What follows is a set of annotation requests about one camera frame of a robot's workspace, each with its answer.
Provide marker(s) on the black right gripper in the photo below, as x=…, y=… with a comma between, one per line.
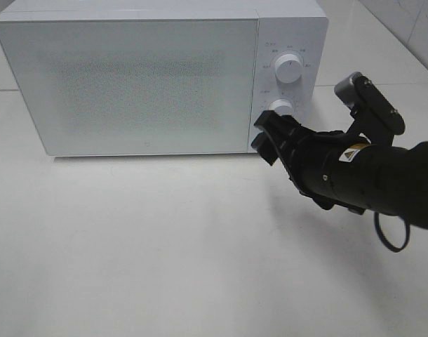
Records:
x=358, y=169

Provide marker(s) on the white microwave knob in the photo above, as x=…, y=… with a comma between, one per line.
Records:
x=282, y=107
x=288, y=68

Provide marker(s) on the white microwave door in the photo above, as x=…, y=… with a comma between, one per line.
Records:
x=124, y=87

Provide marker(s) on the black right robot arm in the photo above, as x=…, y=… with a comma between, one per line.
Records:
x=416, y=210

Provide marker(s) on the white microwave oven body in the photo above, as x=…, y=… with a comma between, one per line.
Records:
x=283, y=27

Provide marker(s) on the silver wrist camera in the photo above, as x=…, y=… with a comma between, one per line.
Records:
x=347, y=92

